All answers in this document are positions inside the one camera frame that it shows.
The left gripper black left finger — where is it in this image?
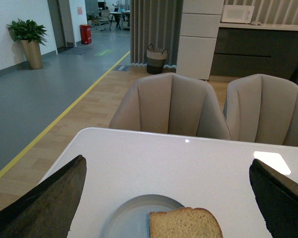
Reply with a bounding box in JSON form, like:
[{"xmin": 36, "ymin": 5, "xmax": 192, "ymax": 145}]
[{"xmin": 0, "ymin": 155, "xmax": 87, "ymax": 238}]

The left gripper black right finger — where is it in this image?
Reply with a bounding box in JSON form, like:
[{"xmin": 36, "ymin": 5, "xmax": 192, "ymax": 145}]
[{"xmin": 249, "ymin": 159, "xmax": 298, "ymax": 238}]

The light blue round plate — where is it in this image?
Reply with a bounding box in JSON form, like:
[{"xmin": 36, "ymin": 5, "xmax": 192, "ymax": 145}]
[{"xmin": 103, "ymin": 194, "xmax": 183, "ymax": 238}]

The slice of brown bread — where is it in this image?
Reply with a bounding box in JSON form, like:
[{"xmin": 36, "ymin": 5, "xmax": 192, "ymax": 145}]
[{"xmin": 149, "ymin": 207, "xmax": 223, "ymax": 238}]

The right beige upholstered chair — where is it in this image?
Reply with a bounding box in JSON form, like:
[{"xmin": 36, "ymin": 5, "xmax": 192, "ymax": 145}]
[{"xmin": 223, "ymin": 74, "xmax": 298, "ymax": 147}]

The beige upholstered chair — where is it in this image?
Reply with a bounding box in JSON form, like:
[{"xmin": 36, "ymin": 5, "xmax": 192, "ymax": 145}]
[
  {"xmin": 223, "ymin": 74, "xmax": 298, "ymax": 147},
  {"xmin": 109, "ymin": 73, "xmax": 230, "ymax": 140}
]

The left beige upholstered chair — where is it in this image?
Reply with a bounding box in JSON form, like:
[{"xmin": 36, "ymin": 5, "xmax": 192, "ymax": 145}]
[{"xmin": 109, "ymin": 73, "xmax": 230, "ymax": 140}]

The dark grey kitchen counter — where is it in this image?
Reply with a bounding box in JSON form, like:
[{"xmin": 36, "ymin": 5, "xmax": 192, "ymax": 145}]
[{"xmin": 211, "ymin": 26, "xmax": 298, "ymax": 79}]

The potted green plant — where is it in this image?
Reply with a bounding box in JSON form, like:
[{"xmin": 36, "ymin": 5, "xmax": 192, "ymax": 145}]
[{"xmin": 7, "ymin": 19, "xmax": 47, "ymax": 69}]

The woven laundry basket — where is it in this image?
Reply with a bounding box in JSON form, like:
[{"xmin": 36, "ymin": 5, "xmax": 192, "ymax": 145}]
[{"xmin": 146, "ymin": 44, "xmax": 168, "ymax": 74}]

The white microwave oven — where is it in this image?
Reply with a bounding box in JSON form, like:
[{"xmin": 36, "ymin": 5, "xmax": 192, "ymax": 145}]
[{"xmin": 221, "ymin": 5, "xmax": 255, "ymax": 24}]

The white tall cabinet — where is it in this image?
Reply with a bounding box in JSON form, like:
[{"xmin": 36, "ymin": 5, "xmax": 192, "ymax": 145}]
[{"xmin": 176, "ymin": 0, "xmax": 224, "ymax": 80}]

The grey pleated curtain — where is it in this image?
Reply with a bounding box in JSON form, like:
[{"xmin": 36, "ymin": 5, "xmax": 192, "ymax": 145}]
[{"xmin": 130, "ymin": 0, "xmax": 183, "ymax": 66}]

